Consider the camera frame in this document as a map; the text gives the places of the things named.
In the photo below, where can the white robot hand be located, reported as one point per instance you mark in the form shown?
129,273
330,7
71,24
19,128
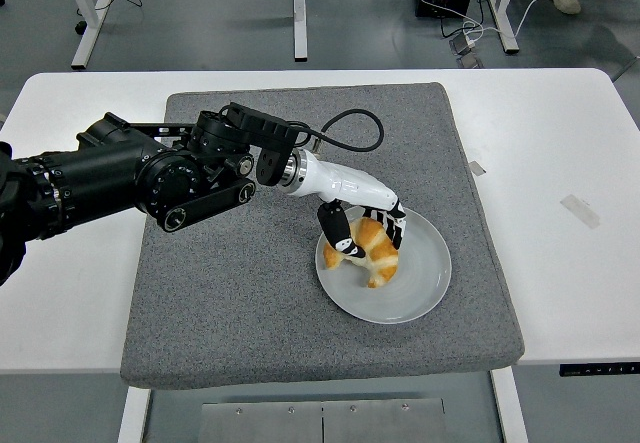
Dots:
350,185

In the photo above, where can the golden croissant bread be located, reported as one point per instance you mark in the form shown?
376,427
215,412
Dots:
381,258

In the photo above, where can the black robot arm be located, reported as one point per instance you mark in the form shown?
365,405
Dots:
100,168

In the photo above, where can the grey round plate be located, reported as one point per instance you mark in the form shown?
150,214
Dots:
422,273

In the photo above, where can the grey floor socket plate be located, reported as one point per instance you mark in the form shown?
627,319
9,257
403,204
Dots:
471,61

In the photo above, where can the grey metal plate with screws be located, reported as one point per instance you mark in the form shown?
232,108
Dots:
280,423

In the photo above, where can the small clear tape piece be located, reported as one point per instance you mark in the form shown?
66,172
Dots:
477,167

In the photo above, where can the grey fabric mat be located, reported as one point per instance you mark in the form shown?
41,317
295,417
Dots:
250,303

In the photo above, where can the white background desk leg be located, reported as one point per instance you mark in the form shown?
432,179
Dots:
87,28
299,23
506,23

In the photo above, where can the grey power adapter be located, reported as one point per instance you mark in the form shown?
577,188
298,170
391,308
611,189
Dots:
462,44

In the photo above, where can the large clear tape piece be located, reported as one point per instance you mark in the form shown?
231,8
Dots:
580,211

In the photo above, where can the white table leg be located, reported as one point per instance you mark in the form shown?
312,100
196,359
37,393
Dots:
510,408
132,418

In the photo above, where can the black desk control panel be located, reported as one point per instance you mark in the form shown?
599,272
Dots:
595,369

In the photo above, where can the black caster wheel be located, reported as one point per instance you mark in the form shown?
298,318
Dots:
79,27

